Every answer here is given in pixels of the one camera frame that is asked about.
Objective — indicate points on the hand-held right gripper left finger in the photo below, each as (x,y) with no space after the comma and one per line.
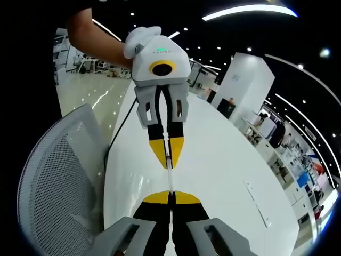
(149,221)

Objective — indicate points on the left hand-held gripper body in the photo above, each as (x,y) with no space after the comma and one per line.
(160,56)

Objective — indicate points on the grey mesh office chair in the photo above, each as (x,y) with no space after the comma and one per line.
(53,181)

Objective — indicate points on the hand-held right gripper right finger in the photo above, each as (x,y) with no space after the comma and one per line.
(191,221)

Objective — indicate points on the white square pillar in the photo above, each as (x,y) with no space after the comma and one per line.
(242,85)

